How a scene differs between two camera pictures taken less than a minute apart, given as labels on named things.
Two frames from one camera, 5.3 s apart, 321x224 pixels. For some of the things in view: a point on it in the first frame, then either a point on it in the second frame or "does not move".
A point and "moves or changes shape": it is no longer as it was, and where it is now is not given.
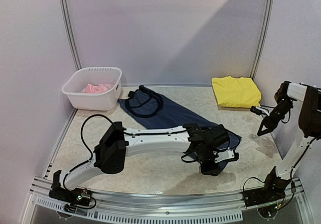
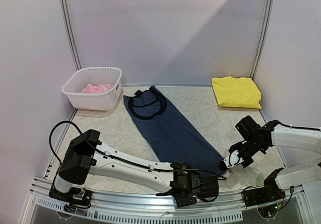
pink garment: x=98 y=89 does not move
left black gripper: x=208 y=171 → x=183 y=204
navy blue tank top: x=152 y=112 moves or changes shape
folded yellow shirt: x=232 y=92 does not move
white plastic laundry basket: x=74 y=87 does not move
